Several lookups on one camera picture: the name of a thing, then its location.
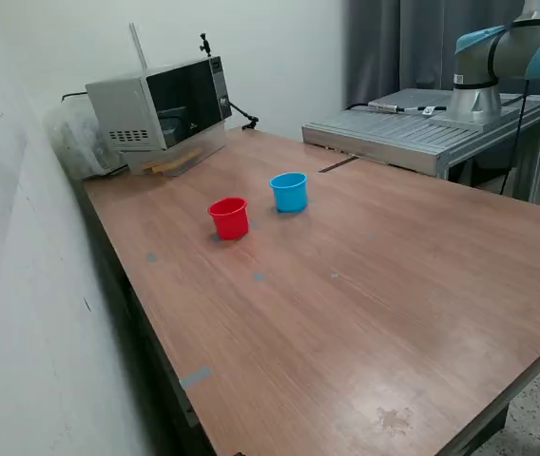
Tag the small grey tape square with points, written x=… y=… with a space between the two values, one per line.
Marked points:
x=151 y=257

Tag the wooden sticks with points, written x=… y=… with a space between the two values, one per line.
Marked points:
x=175 y=161

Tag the translucent plastic bag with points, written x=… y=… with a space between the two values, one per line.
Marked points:
x=75 y=142

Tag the black tape strip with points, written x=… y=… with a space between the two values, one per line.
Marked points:
x=339 y=165

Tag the silver microwave oven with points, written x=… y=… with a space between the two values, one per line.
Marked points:
x=122 y=104

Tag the white upright rod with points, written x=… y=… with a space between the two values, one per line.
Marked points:
x=138 y=45

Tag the silver metal cylinder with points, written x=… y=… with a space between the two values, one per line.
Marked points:
x=386 y=107

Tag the white tag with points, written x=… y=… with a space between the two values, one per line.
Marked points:
x=428 y=110

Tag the long grey tape piece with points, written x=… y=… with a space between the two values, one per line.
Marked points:
x=195 y=377

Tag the red plastic cup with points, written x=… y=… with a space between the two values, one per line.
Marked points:
x=228 y=223

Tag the narrow grey-blue tape piece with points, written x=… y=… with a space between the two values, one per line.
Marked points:
x=214 y=237

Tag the clear plastic box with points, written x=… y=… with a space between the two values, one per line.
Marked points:
x=206 y=142

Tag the dark grey curtain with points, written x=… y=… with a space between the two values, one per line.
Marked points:
x=393 y=47

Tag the light blue plastic cup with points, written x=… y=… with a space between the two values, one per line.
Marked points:
x=291 y=195

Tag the aluminium robot mounting table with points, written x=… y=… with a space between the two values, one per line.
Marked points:
x=393 y=133

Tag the small black camera mount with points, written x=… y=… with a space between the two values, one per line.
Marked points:
x=205 y=45

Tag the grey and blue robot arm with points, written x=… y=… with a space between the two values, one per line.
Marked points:
x=503 y=52

